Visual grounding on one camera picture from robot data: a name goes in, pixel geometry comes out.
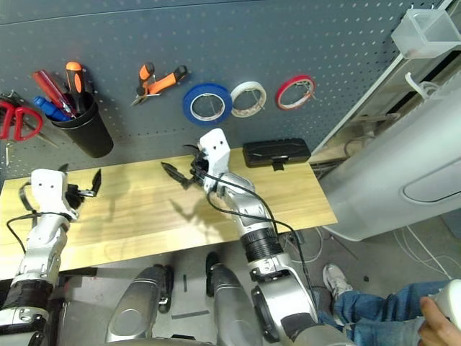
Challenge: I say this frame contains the white plastic hook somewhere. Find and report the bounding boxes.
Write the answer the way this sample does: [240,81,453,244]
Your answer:
[405,71,439,100]

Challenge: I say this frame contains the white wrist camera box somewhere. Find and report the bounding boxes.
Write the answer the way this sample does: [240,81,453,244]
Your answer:
[30,169,79,221]
[199,128,231,181]

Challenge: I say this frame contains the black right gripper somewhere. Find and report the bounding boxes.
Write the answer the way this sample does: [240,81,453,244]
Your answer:
[161,144,210,190]

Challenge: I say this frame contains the orange handled needle-nose pliers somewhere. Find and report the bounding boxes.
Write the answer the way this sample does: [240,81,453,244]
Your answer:
[130,62,188,107]

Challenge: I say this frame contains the blue tape roll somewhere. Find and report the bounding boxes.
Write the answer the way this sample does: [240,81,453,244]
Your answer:
[182,82,233,126]

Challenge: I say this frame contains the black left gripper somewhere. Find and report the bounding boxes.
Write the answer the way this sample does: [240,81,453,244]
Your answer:
[57,164,103,210]

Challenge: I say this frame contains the white metal frame post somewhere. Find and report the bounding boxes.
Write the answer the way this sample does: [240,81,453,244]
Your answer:
[309,0,461,159]

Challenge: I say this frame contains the white sneaker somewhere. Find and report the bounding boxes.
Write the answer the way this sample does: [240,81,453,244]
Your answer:
[322,263,354,300]

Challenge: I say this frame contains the translucent plastic bin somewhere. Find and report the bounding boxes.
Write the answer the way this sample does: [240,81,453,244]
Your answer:
[391,9,461,61]

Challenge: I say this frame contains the silver right robot leg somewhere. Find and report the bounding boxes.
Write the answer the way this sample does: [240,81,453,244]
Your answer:
[205,252,262,346]

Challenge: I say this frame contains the white tape roll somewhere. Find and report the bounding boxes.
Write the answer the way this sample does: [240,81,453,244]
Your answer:
[230,81,268,118]

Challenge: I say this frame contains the black plastic case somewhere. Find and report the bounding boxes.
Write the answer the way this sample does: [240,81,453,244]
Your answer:
[242,138,312,171]

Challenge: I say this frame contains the black tool cup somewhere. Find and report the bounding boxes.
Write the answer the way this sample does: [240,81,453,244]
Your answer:
[50,95,115,159]

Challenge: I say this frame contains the silver left robot leg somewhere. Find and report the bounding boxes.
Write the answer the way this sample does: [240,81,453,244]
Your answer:
[104,265,174,343]

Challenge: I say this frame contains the white handheld device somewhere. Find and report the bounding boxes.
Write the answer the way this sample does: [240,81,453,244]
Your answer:
[427,279,461,321]

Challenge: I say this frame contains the large grey plastic housing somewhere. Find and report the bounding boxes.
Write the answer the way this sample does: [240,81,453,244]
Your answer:
[322,84,461,241]

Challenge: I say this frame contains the red handled scissors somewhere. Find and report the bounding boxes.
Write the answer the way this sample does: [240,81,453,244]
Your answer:
[0,99,44,167]

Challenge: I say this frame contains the white floor cables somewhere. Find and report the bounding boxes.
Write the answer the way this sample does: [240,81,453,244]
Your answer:
[392,226,455,280]

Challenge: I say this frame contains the red handled screwdriver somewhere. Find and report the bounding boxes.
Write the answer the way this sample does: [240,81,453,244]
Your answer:
[32,69,77,118]

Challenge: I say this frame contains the grey perforated pegboard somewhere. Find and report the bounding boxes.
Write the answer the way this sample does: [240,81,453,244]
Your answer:
[0,0,433,181]

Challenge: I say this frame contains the person's bare hand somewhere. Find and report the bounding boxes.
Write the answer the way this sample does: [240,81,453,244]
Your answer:
[419,297,461,346]

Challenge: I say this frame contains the red tape roll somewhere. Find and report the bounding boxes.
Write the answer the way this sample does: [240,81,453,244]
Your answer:
[275,74,317,111]

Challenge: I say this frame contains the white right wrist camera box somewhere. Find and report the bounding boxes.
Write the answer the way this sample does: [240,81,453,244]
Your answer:
[199,128,231,181]

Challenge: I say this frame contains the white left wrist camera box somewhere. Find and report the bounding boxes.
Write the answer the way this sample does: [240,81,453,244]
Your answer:
[30,169,79,221]

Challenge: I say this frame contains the blue handled screwdriver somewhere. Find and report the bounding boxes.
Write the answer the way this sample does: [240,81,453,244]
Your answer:
[33,96,71,122]

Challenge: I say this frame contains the black handled scissors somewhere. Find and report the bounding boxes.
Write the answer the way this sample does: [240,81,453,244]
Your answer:
[0,89,58,148]

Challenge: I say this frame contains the black cable loop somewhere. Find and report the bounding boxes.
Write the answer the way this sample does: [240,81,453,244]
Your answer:
[344,138,372,156]

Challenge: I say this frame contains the long black floor tape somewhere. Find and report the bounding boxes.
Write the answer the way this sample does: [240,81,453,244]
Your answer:
[171,309,210,320]

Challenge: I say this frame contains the blue jeans leg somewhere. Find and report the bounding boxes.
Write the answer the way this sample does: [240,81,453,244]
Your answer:
[318,280,451,346]

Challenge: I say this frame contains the orange and black screwdriver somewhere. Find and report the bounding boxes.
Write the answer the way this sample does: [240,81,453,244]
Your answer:
[65,61,86,112]

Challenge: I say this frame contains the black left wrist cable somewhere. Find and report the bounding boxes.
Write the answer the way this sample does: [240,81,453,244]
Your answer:
[6,182,40,253]

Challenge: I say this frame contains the metal double-prong peg hook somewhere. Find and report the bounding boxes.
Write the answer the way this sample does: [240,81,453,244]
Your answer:
[205,94,220,116]
[250,89,267,109]
[298,81,318,100]

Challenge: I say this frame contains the silver robot leg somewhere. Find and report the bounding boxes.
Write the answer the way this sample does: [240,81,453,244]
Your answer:
[205,252,262,346]
[104,265,174,343]

